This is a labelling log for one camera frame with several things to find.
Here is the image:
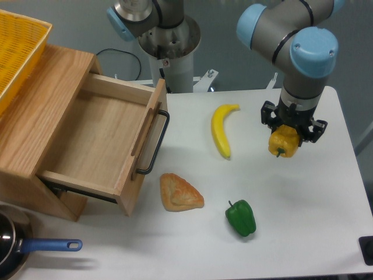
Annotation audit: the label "black cable on floor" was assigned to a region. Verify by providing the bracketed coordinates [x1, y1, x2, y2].
[95, 48, 142, 81]

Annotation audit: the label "yellow banana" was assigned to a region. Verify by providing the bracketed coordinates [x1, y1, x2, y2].
[210, 104, 240, 159]

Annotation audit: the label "yellow plastic basket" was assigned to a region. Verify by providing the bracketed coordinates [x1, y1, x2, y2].
[1, 10, 52, 113]

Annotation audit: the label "green bell pepper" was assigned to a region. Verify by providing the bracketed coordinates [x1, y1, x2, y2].
[225, 199, 256, 237]

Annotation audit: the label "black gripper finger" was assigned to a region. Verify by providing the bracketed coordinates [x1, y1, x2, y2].
[297, 118, 328, 147]
[261, 101, 280, 133]

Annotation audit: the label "black pan blue handle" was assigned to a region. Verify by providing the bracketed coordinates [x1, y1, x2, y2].
[1, 205, 83, 279]

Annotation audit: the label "open wooden top drawer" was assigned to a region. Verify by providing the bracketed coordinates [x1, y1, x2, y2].
[37, 73, 170, 215]

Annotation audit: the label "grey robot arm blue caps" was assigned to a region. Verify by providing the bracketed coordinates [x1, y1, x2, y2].
[107, 1, 343, 143]

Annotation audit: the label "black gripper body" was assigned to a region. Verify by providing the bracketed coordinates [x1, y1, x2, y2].
[274, 96, 316, 130]

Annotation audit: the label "yellow bell pepper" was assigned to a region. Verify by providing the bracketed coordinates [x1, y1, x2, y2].
[268, 125, 300, 158]

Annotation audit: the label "black object at table edge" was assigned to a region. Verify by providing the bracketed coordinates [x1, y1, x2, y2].
[358, 236, 373, 266]

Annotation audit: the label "wooden drawer cabinet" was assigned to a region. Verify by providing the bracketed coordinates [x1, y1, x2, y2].
[1, 44, 102, 222]

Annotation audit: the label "triangular bread pastry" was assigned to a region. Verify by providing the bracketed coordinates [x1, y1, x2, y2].
[160, 173, 205, 212]

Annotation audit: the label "black metal drawer handle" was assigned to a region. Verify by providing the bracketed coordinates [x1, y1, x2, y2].
[135, 110, 171, 176]

